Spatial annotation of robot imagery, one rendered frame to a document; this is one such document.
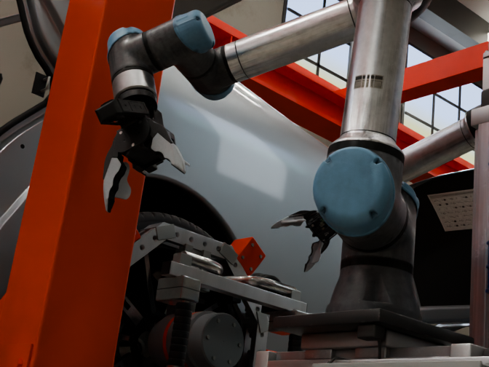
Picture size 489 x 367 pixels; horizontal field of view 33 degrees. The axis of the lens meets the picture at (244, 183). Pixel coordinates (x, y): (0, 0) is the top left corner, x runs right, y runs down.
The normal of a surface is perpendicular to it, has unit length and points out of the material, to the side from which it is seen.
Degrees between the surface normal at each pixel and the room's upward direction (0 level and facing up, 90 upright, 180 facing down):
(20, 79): 90
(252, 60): 134
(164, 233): 90
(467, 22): 90
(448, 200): 146
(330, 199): 98
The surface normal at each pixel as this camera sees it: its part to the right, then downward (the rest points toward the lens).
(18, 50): 0.64, -0.18
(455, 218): -0.54, 0.54
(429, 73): -0.73, -0.30
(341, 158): -0.37, -0.22
